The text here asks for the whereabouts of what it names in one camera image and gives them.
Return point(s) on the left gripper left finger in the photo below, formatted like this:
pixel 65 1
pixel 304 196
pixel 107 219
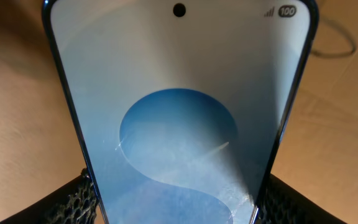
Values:
pixel 74 203

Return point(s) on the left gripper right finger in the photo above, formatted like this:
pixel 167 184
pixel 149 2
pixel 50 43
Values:
pixel 281 204

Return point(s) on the blue smartphone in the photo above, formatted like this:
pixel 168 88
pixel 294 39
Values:
pixel 179 105

